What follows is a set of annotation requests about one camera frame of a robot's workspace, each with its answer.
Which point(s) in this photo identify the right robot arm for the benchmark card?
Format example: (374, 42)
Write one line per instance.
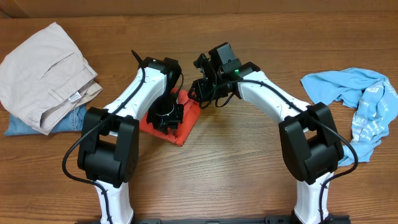
(311, 146)

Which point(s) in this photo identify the beige folded trousers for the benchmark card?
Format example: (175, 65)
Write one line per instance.
(45, 78)

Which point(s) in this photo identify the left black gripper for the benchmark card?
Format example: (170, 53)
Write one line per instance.
(160, 124)

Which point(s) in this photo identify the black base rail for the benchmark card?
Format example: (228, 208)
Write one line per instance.
(211, 221)

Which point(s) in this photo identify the light blue t-shirt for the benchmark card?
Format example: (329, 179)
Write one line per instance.
(370, 93)

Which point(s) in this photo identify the folded blue jeans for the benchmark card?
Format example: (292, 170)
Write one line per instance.
(73, 121)

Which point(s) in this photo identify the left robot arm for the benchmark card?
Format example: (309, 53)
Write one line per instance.
(109, 147)

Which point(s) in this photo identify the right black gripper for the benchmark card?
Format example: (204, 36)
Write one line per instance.
(204, 97)

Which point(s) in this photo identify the red printed t-shirt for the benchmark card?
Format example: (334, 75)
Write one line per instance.
(191, 114)

